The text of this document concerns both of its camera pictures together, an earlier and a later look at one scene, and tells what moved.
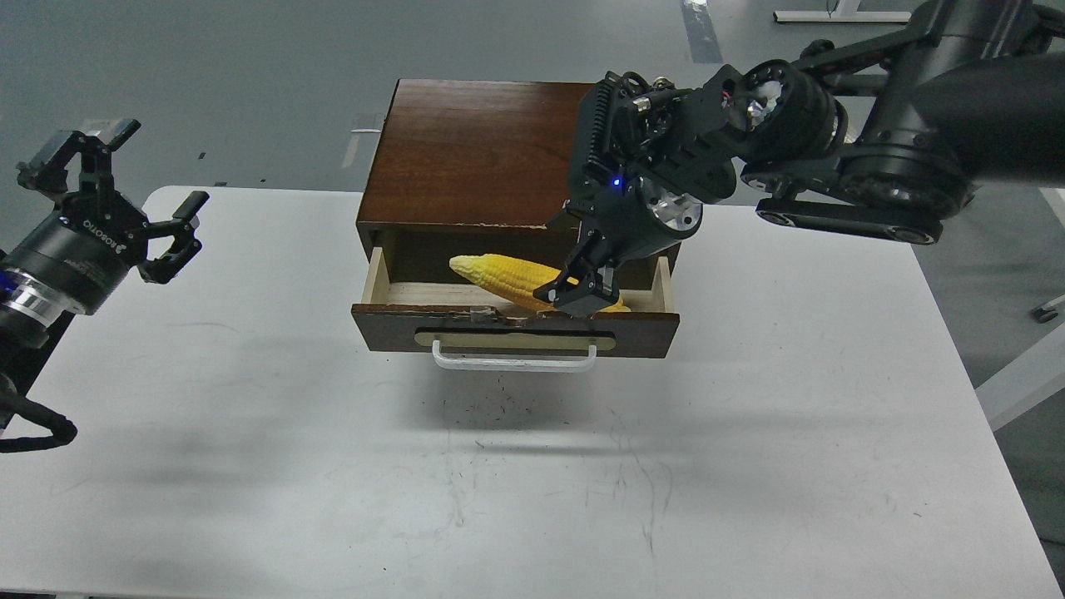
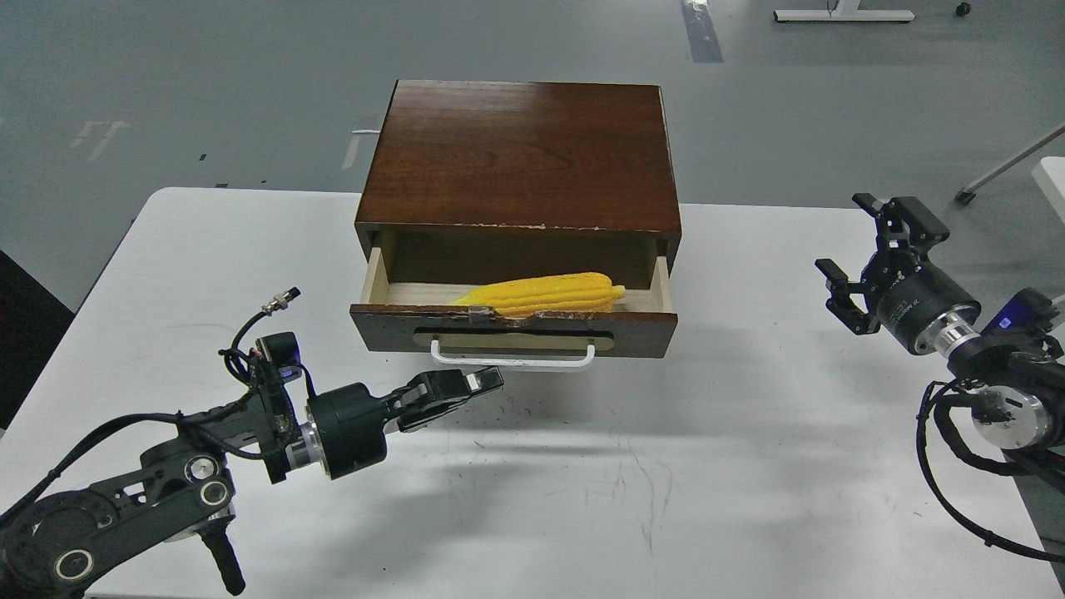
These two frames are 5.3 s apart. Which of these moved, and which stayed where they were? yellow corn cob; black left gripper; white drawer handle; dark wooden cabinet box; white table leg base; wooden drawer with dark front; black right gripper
Moved: black right gripper; black left gripper; yellow corn cob
Stayed: white drawer handle; dark wooden cabinet box; wooden drawer with dark front; white table leg base
